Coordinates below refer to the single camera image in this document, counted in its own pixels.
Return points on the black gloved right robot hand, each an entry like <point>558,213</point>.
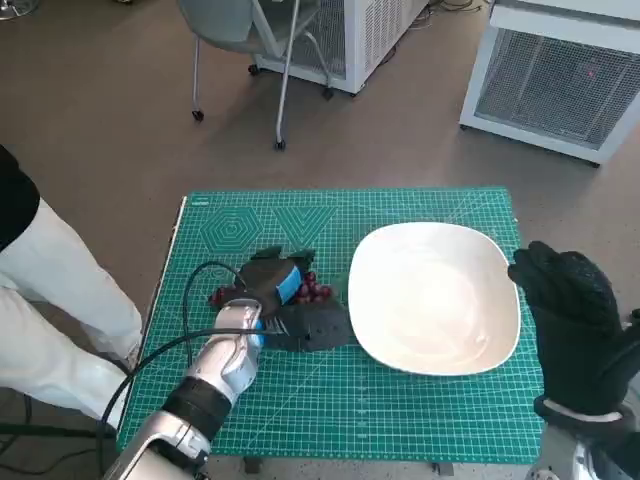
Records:
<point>575,320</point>

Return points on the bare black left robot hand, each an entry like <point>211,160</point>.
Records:
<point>262,280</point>

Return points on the red toy grapes with leaf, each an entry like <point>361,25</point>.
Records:
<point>312,290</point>

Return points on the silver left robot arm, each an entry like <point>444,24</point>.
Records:
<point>220,365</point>

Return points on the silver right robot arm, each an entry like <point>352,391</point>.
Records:
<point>600,440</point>

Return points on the white square plate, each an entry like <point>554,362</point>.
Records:
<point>430,300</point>

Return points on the green cutting mat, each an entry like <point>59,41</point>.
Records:
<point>350,400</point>

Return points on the person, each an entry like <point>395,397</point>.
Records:
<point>55,300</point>

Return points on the white mesh cabinet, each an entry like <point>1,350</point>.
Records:
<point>545,85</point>
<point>365,35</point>

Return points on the grey office chair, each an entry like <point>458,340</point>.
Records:
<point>235,25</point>

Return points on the silver chair base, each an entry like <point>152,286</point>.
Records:
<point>17,7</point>

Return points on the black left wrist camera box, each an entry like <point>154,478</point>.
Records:
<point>315,330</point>

